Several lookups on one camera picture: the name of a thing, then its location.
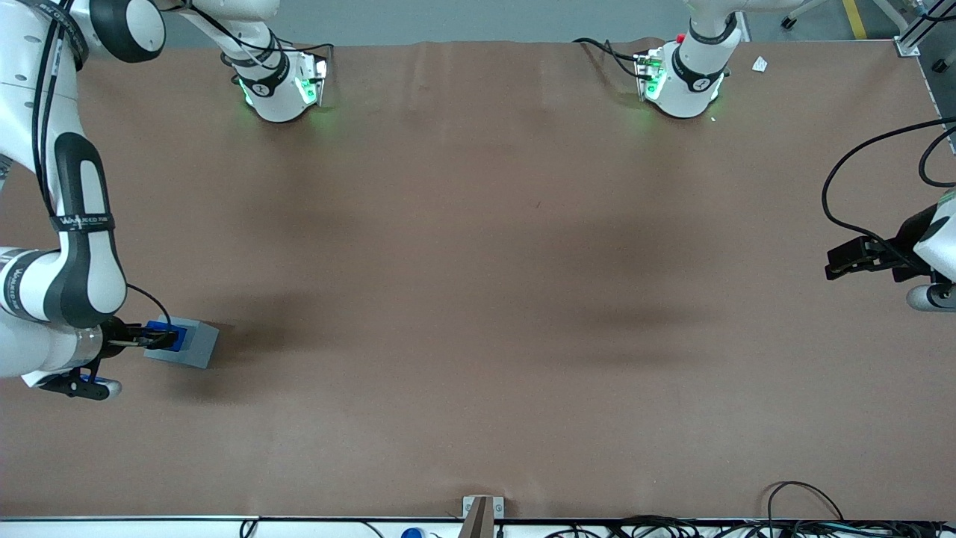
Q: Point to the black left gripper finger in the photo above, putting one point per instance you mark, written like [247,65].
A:
[863,250]
[859,269]

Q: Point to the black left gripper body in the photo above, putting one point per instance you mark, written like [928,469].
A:
[907,237]

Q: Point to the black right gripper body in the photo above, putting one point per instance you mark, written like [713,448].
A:
[115,331]

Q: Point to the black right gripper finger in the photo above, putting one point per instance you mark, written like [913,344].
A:
[140,336]
[163,341]

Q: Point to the blue plastic part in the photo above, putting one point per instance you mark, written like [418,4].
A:
[158,326]

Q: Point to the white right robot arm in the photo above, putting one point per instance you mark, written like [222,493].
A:
[19,90]

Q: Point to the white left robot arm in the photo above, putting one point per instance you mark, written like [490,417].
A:
[687,90]

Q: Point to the gray square base block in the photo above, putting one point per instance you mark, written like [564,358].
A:
[198,345]

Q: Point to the white paper scrap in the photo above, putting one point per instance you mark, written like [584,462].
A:
[759,64]

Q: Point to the white stand leg with caster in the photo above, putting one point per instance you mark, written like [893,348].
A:
[786,22]

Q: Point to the brown table cover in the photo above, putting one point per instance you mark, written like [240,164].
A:
[478,299]

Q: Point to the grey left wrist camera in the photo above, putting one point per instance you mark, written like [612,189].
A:
[930,297]

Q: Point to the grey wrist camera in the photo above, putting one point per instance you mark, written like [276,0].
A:
[930,297]
[89,388]

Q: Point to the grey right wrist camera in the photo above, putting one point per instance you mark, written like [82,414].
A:
[89,388]

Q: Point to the aluminium frame post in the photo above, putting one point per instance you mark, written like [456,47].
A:
[907,46]

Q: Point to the metal mounting bracket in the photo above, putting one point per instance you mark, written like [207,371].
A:
[497,508]

